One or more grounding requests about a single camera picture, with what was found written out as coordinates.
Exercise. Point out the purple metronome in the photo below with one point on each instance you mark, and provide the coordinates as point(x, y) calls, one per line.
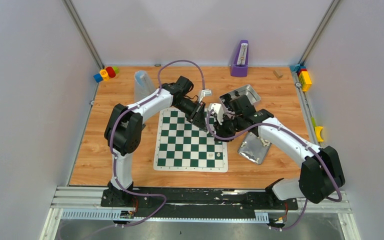
point(239, 61)

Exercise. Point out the green white chess mat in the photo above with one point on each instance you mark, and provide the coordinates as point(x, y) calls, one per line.
point(182, 147)

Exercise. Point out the metal tin with black pieces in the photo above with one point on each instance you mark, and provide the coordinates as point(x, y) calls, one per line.
point(246, 90)

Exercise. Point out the small wooden block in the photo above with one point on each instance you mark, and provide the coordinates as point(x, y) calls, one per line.
point(278, 74)

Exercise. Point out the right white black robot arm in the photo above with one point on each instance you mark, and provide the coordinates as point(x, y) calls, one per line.
point(321, 172)

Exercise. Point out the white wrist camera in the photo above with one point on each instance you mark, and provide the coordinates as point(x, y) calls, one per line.
point(204, 93)
point(218, 111)

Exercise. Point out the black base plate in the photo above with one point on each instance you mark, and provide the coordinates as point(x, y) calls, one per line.
point(196, 202)

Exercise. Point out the colourful block stack right corner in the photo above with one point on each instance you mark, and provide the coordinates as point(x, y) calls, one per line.
point(303, 76)

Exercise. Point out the colourful toy blocks left corner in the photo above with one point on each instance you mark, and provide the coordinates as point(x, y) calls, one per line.
point(106, 74)

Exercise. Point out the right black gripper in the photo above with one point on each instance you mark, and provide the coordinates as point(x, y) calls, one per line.
point(221, 131)

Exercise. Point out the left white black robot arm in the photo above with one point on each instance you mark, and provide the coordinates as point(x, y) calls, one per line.
point(124, 132)

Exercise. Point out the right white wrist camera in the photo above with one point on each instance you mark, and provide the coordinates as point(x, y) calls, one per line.
point(218, 111)

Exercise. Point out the metal tin with white pieces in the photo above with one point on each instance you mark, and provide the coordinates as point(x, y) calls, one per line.
point(254, 148)

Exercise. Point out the yellow green toy piece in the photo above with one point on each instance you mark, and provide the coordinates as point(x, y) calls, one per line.
point(317, 130)

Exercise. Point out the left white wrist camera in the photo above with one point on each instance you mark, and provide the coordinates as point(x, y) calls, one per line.
point(204, 93)

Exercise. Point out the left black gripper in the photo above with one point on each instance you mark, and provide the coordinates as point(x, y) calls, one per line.
point(198, 113)

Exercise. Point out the translucent blue metronome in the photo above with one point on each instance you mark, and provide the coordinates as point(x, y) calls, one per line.
point(143, 85)

